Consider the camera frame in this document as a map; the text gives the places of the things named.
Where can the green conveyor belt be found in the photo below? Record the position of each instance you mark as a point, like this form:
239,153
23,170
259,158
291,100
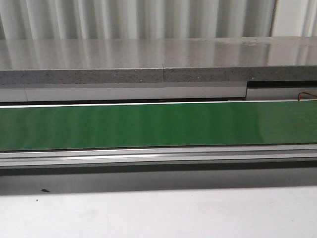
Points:
63,127

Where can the aluminium conveyor frame rail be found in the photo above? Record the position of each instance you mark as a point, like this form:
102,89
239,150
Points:
159,156

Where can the white corrugated curtain backdrop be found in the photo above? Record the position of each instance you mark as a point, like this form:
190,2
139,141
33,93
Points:
156,19

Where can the grey stone counter slab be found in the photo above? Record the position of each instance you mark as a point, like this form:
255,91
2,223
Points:
93,61

